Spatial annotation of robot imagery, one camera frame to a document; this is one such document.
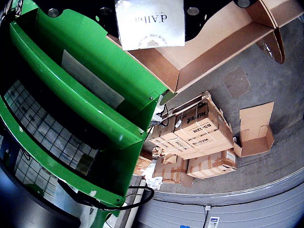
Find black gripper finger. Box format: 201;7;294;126
183;0;258;43
33;0;120;37

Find tall white cosmetic box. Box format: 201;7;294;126
115;0;186;51

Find open brown cardboard box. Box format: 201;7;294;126
261;0;304;29
105;0;285;106

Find empty opened cardboard carton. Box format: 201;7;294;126
233;101;276;158

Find taped brown cardboard box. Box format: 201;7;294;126
152;153;194;187
186;149;238;179

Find green metal shelf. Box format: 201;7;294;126
0;0;178;228

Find white plastic bag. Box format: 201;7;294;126
142;161;165;190

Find strapped printed cardboard box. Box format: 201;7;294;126
172;91;235;150

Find small strapped cardboard box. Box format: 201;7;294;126
149;131;190;153

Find tangled black cables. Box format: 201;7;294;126
58;179;155;211

